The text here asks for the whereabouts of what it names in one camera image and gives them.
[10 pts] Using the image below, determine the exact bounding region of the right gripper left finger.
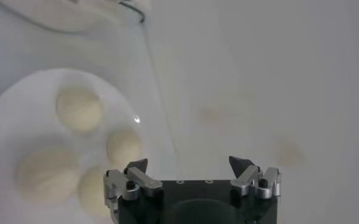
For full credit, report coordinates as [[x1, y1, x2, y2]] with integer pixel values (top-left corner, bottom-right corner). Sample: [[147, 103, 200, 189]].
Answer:
[[103, 158, 164, 214]]

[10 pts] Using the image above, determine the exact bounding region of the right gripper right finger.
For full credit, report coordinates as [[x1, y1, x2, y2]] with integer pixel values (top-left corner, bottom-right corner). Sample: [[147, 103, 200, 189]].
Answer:
[[228, 156, 282, 200]]

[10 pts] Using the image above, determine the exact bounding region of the white steamed baozi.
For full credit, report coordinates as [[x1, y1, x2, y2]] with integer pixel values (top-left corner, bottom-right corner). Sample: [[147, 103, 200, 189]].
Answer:
[[77, 166, 113, 219], [55, 86, 104, 133], [105, 129, 144, 167], [17, 145, 82, 203]]

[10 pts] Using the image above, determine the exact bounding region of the white round plate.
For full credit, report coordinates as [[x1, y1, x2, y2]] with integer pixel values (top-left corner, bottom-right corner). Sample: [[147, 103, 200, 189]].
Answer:
[[0, 68, 155, 224]]

